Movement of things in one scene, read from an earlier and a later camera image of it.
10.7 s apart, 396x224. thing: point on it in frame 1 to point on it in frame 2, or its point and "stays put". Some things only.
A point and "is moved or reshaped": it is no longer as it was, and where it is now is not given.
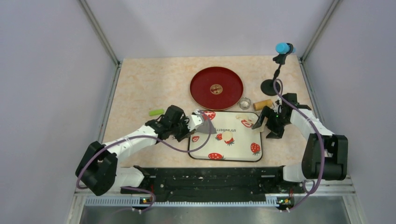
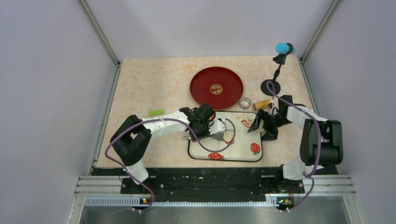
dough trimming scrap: (261, 129) stays put
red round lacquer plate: (216, 88) stays put
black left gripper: (186, 121) to (195, 136)
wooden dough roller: (260, 105) stays put
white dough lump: (227, 136) stays put
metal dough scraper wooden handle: (204, 128) is moved or reshaped
